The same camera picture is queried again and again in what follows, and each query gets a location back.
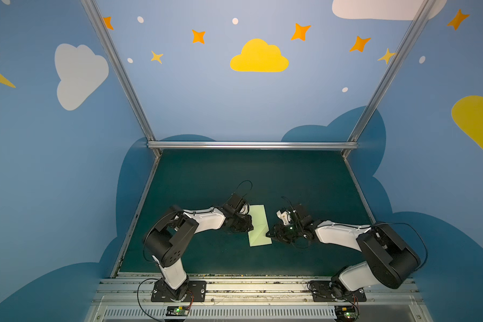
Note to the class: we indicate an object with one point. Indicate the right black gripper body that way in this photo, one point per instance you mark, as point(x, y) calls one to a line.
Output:
point(282, 232)

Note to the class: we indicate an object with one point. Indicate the green controller board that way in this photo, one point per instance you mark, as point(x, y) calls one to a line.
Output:
point(346, 314)
point(175, 311)

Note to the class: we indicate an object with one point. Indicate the dark green table mat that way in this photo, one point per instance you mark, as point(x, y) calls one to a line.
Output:
point(198, 179)

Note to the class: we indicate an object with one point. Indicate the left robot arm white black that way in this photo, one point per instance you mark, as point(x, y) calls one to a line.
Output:
point(169, 238)

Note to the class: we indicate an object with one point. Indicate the right green controller board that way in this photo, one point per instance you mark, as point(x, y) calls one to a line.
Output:
point(346, 314)

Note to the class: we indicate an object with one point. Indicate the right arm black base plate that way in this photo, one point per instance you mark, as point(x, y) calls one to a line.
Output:
point(327, 291)

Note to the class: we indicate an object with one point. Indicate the left green controller board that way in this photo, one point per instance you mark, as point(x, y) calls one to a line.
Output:
point(175, 311)

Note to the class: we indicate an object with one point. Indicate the aluminium front rail bed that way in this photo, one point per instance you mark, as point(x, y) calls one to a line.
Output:
point(251, 298)

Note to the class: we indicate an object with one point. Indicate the aluminium frame post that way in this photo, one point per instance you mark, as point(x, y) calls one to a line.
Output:
point(93, 12)
point(407, 43)

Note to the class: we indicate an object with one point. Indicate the back horizontal aluminium bar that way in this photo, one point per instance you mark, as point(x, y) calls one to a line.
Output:
point(254, 145)

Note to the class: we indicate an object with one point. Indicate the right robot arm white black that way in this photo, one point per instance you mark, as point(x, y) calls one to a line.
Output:
point(388, 259)

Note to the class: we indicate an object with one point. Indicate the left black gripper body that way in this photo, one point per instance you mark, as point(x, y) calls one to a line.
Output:
point(243, 221)

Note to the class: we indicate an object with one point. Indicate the light green paper sheet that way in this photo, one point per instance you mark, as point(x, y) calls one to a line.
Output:
point(257, 236)

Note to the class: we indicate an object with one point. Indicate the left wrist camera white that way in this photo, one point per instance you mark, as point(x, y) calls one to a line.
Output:
point(246, 209)

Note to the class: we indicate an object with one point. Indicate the left aluminium frame post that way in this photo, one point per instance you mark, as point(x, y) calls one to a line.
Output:
point(93, 12)

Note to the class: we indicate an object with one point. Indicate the right aluminium frame post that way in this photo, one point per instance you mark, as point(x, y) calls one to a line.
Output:
point(407, 43)

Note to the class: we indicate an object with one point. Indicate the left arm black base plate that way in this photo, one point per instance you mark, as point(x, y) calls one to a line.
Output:
point(189, 291)

